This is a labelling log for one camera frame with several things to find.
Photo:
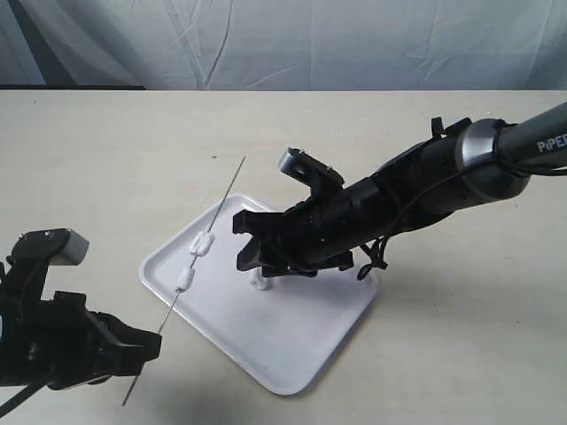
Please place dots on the white foam piece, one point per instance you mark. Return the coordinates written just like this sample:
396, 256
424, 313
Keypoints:
202, 244
260, 282
185, 279

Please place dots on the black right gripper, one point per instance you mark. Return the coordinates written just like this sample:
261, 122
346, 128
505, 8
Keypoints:
303, 240

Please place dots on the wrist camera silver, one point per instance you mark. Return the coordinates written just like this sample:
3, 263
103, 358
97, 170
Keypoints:
321, 179
48, 247

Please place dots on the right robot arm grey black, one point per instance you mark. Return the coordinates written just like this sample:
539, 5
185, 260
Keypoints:
464, 165

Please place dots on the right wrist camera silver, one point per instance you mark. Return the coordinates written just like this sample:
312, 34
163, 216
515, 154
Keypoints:
321, 179

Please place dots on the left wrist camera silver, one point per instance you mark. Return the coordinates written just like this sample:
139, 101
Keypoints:
48, 247

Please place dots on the white rectangular plastic tray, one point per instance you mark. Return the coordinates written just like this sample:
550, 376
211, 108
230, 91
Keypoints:
281, 337

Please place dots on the grey backdrop cloth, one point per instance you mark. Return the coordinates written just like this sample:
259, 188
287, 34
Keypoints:
285, 45

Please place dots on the thin metal skewer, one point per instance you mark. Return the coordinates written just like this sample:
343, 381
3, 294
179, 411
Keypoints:
194, 259

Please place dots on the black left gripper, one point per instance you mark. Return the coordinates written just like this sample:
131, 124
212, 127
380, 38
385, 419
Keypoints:
59, 341

